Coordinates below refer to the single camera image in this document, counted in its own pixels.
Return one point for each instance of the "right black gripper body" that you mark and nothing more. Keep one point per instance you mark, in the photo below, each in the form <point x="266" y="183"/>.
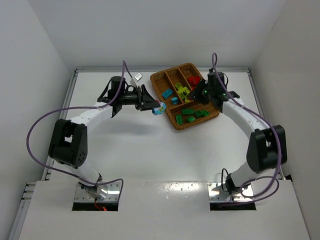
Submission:
<point x="203" y="92"/>

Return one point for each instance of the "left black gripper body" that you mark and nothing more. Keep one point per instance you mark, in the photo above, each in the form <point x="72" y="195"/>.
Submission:
<point x="139" y="98"/>

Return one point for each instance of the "red rectangular lego brick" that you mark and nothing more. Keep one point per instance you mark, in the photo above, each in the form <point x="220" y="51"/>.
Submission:
<point x="194" y="80"/>

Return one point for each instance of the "blue fish lego assembly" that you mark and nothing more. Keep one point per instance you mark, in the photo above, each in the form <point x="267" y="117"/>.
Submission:
<point x="159" y="110"/>

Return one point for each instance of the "lime long lego brick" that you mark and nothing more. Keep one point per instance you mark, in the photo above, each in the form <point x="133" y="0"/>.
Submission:
<point x="184" y="91"/>

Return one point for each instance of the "lime square lego brick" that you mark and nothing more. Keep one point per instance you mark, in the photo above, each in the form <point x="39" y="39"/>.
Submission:
<point x="178" y="86"/>

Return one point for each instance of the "dark green lego brick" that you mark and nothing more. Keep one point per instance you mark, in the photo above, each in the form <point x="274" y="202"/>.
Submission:
<point x="204" y="113"/>

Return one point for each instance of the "blue long lego brick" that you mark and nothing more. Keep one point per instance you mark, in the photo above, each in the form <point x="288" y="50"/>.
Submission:
<point x="167" y="93"/>

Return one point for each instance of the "small blue lego brick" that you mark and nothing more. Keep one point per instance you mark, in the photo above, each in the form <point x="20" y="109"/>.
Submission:
<point x="174" y="100"/>

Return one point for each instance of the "green number three lego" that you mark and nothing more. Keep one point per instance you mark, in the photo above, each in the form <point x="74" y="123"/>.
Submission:
<point x="198" y="113"/>

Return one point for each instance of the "green rounded lego piece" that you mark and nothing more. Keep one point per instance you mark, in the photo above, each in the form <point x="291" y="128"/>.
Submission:
<point x="191" y="119"/>

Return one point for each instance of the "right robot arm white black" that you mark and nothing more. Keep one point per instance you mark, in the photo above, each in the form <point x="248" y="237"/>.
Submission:
<point x="267" y="148"/>

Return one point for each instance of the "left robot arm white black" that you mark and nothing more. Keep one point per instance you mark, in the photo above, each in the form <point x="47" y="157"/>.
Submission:
<point x="69" y="141"/>

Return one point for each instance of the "brown wicker divided basket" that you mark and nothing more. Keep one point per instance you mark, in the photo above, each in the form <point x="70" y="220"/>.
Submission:
<point x="165" y="79"/>

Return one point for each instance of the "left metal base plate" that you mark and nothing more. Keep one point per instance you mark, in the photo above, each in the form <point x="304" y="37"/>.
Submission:
<point x="106" y="194"/>

